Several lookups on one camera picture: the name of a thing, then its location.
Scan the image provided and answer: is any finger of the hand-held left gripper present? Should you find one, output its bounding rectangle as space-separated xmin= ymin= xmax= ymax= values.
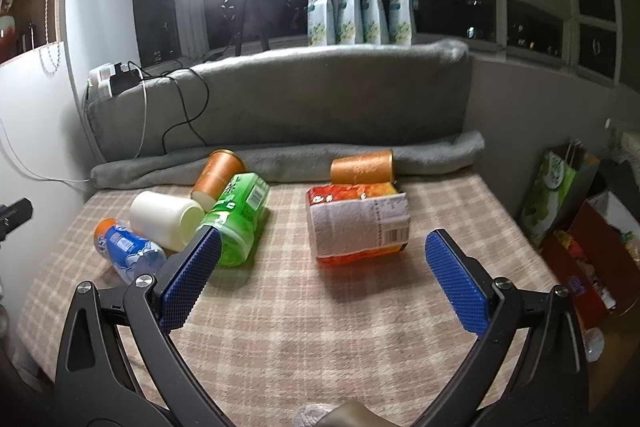
xmin=0 ymin=198 xmax=34 ymax=241

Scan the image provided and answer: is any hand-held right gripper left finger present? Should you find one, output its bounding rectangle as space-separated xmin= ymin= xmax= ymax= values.
xmin=54 ymin=224 xmax=236 ymax=427

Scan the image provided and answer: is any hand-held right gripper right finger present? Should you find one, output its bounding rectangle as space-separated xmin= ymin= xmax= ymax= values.
xmin=415 ymin=229 xmax=591 ymax=427

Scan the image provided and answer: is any white cup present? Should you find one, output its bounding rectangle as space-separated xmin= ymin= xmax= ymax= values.
xmin=130 ymin=190 xmax=206 ymax=253

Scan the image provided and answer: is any orange paper cup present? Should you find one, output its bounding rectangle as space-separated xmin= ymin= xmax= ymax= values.
xmin=330 ymin=150 xmax=397 ymax=186
xmin=191 ymin=149 xmax=247 ymax=212

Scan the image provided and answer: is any blue label plastic bottle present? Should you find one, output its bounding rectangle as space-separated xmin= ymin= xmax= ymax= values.
xmin=93 ymin=218 xmax=168 ymax=286

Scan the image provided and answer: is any green plastic bottle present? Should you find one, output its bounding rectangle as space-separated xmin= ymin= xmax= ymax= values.
xmin=197 ymin=173 xmax=271 ymax=268

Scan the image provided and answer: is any orange snack bag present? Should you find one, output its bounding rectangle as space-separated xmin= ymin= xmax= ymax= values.
xmin=305 ymin=181 xmax=411 ymax=267

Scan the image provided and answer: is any green paper bag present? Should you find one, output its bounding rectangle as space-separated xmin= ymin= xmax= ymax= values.
xmin=517 ymin=149 xmax=601 ymax=249

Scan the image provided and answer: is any plaid cloth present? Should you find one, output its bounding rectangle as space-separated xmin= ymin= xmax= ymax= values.
xmin=17 ymin=172 xmax=562 ymax=414

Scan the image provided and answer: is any red cardboard box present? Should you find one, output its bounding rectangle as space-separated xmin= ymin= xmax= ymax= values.
xmin=542 ymin=191 xmax=640 ymax=331

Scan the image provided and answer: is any white power strip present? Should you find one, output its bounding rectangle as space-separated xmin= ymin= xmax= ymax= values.
xmin=87 ymin=62 xmax=144 ymax=101

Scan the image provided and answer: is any rolled grey blanket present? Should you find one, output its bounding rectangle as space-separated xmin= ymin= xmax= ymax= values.
xmin=90 ymin=131 xmax=487 ymax=190

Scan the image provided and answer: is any black charger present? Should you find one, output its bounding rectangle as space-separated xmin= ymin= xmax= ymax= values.
xmin=108 ymin=72 xmax=139 ymax=96

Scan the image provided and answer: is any grey cushion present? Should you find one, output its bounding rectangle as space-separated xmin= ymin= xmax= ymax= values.
xmin=82 ymin=39 xmax=474 ymax=158

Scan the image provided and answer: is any black tripod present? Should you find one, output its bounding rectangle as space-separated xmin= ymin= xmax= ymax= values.
xmin=231 ymin=0 xmax=271 ymax=58

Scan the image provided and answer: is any white cable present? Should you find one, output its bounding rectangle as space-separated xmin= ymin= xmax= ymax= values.
xmin=134 ymin=79 xmax=149 ymax=158

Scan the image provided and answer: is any black cable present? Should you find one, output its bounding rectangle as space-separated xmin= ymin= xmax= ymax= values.
xmin=127 ymin=60 xmax=209 ymax=154

